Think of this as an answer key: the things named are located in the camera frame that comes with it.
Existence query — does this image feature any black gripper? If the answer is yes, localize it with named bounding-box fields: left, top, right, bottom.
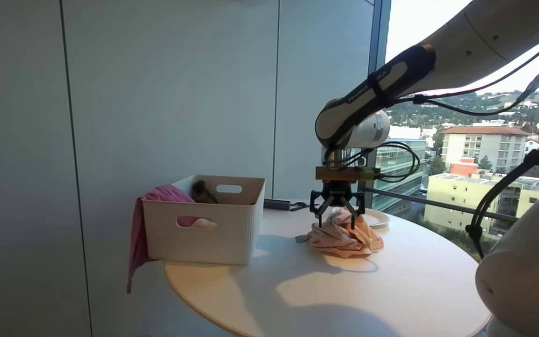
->
left=309, top=182, right=367, bottom=231

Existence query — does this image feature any peach t-shirt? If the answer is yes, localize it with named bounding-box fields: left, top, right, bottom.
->
left=307, top=208, right=384, bottom=259

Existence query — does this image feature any pink towel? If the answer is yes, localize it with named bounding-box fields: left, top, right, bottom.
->
left=128, top=186, right=193, bottom=291

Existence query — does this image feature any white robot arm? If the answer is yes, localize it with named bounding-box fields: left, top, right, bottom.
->
left=315, top=0, right=539, bottom=337

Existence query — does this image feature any white storage container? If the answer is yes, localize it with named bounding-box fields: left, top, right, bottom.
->
left=145, top=177, right=266, bottom=265

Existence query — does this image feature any brown item inside container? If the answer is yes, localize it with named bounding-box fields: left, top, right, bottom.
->
left=191, top=180, right=218, bottom=205

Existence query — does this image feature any white paper plate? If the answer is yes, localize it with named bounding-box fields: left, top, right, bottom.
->
left=364, top=210, right=390, bottom=229

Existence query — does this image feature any black hair brush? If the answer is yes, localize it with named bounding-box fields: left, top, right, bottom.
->
left=264, top=199, right=309, bottom=212

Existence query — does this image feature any wrist camera with yellow mount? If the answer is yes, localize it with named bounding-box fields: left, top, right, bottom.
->
left=315, top=150, right=377, bottom=184

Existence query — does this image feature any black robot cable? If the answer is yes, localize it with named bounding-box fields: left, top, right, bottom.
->
left=337, top=34, right=539, bottom=261

